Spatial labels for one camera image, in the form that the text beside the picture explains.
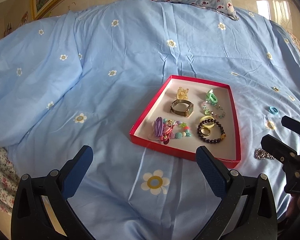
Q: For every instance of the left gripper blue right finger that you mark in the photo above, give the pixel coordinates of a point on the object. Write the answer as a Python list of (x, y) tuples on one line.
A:
[(214, 171)]

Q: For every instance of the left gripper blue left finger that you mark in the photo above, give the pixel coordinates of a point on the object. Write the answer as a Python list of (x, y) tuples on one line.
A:
[(74, 171)]

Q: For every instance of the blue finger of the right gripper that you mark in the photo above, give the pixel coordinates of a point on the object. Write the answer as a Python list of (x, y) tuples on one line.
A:
[(291, 124), (277, 148)]

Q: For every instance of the pale yellow bangle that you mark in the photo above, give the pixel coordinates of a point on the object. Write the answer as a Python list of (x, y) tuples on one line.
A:
[(207, 120)]

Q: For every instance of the pink cartoon hair clip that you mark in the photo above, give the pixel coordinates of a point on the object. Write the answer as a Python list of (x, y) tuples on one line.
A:
[(163, 135)]

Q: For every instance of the gold watch green face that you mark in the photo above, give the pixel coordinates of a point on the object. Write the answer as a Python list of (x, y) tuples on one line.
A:
[(183, 108)]

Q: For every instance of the yellow hair clip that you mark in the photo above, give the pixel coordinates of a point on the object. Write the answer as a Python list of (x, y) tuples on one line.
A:
[(182, 93)]

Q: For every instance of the red shallow jewelry box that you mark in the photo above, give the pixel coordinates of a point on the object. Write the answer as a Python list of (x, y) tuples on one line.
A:
[(227, 151)]

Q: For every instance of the person's right hand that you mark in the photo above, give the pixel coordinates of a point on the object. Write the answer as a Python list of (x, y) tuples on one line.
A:
[(294, 205)]

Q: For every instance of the floral cloth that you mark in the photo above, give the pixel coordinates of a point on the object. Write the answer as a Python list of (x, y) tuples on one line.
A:
[(8, 183)]

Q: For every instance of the light blue floral bedsheet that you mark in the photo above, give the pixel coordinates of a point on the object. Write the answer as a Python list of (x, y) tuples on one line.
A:
[(84, 78)]

